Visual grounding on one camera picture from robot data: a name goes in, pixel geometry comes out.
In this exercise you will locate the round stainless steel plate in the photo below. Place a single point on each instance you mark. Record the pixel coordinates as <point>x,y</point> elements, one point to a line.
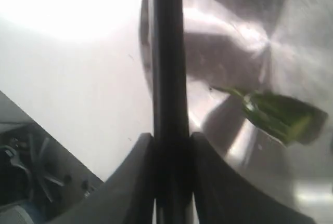
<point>280,45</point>

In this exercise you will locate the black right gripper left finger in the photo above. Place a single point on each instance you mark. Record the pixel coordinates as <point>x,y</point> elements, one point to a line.
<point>128,194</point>

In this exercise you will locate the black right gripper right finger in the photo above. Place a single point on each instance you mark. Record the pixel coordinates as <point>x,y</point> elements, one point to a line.
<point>223,196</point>

